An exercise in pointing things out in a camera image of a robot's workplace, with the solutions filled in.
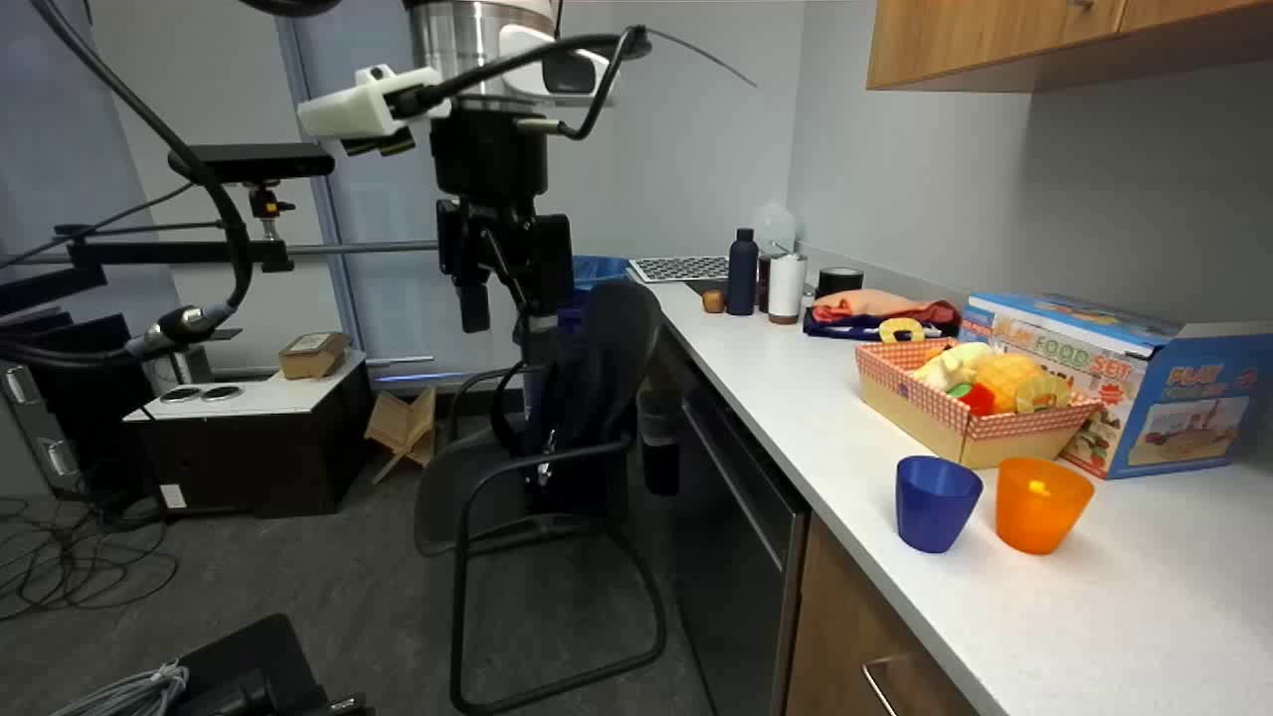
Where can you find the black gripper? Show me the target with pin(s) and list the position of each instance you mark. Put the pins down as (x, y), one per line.
(491, 163)

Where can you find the stainless steel dishwasher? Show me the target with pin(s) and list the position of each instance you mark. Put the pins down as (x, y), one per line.
(730, 559)

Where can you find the blue bin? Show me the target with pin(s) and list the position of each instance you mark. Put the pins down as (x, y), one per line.
(599, 273)

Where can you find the black office chair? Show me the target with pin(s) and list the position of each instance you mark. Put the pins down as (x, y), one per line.
(601, 361)

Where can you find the grey dish rack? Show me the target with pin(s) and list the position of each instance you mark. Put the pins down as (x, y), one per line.
(684, 269)

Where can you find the small brown object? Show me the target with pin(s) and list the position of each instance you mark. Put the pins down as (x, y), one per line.
(715, 299)

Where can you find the small cardboard box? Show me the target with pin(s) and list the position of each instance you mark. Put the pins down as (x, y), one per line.
(318, 356)

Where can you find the dark blue bottle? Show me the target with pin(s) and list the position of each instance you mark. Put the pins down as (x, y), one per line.
(743, 273)

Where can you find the white paper roll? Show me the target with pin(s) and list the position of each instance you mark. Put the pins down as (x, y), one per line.
(786, 287)

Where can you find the clear plastic bag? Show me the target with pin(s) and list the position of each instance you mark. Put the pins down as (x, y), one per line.
(776, 225)

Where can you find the black low cabinet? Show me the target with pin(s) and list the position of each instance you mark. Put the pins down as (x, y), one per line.
(253, 452)

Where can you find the black sunglasses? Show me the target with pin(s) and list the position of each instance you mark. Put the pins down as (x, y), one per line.
(201, 393)

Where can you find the black round container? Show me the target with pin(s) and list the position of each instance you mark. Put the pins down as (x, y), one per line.
(839, 282)

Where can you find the blue cloth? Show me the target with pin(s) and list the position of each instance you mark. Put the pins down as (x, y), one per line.
(840, 331)

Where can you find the peach orange cloth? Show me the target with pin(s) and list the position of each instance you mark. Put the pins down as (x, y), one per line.
(864, 299)

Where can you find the wicker basket with items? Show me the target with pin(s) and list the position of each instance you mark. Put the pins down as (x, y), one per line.
(929, 421)

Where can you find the white yellow toy food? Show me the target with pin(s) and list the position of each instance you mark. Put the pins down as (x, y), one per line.
(958, 364)

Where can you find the black case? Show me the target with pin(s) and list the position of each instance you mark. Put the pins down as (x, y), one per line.
(253, 672)

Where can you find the black computer equipment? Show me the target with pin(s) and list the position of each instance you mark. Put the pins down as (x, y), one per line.
(64, 412)

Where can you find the blue plastic cup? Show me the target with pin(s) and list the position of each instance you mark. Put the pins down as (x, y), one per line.
(935, 503)

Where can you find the red toy food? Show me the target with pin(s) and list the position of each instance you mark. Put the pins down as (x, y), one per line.
(981, 401)

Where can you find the yellow toy corn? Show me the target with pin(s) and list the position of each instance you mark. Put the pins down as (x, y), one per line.
(1023, 385)

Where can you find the orange plastic cup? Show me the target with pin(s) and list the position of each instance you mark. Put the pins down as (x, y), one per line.
(1040, 510)

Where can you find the blue toy food box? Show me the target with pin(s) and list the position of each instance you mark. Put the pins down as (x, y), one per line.
(1179, 401)

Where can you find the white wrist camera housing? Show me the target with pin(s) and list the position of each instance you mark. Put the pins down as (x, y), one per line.
(352, 113)

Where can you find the black stereo camera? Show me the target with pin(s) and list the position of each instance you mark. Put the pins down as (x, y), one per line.
(253, 163)

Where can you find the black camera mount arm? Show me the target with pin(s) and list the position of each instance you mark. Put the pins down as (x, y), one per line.
(161, 247)

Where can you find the wooden wall cabinet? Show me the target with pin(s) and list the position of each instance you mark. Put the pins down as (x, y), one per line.
(1008, 43)

